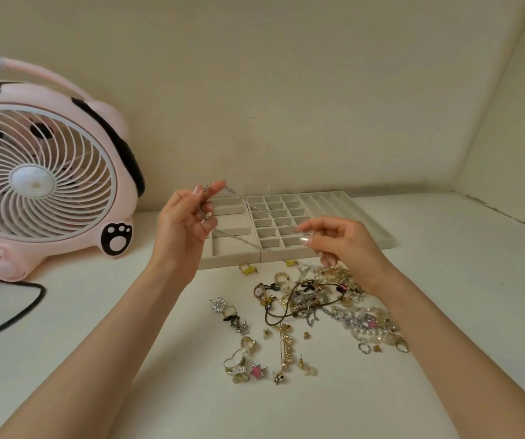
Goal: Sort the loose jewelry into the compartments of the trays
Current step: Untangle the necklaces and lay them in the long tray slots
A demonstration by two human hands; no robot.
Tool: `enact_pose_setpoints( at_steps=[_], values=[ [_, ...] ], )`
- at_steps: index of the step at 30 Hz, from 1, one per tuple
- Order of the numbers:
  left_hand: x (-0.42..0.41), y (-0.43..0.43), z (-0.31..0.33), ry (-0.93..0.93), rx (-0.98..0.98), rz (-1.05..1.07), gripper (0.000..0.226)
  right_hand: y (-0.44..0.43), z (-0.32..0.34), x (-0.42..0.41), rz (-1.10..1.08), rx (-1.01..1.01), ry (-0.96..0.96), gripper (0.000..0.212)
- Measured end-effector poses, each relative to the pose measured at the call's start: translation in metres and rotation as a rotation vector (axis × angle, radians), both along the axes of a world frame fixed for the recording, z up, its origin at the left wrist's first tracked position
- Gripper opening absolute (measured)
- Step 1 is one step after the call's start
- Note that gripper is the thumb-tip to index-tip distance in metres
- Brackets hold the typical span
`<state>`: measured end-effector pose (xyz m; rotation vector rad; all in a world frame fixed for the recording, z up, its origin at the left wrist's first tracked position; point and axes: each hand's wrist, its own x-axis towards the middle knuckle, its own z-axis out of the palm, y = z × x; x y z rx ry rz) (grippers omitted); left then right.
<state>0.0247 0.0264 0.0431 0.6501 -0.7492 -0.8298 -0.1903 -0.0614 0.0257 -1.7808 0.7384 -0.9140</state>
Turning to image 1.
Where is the pink animal-shaped desk fan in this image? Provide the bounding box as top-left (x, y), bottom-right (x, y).
top-left (0, 43), bottom-right (146, 283)

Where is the person's left forearm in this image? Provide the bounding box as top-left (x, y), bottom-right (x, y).
top-left (0, 265), bottom-right (195, 439)

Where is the person's left hand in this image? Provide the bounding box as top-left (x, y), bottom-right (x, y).
top-left (150, 179), bottom-right (226, 288)

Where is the black power cable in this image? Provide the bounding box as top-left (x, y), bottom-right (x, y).
top-left (0, 276), bottom-right (47, 348)

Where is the person's right hand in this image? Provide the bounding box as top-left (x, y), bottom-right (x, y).
top-left (297, 216), bottom-right (398, 300)

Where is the grey bracelet tray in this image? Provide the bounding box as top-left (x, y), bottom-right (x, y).
top-left (198, 196), bottom-right (263, 270)

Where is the pile of mixed jewelry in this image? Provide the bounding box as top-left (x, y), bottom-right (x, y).
top-left (209, 259), bottom-right (409, 386)

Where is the silver chain necklace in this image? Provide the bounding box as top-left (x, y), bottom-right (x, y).
top-left (200, 181), bottom-right (311, 263)

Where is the person's right forearm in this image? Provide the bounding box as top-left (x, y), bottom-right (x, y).
top-left (374, 274), bottom-right (525, 439)

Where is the grey earring grid tray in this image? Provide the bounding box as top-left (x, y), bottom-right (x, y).
top-left (245, 193), bottom-right (318, 262)

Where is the grey necklace tray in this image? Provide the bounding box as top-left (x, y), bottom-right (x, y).
top-left (298, 190), bottom-right (396, 251)

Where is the white table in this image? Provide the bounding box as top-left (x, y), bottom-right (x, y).
top-left (0, 191), bottom-right (525, 439)

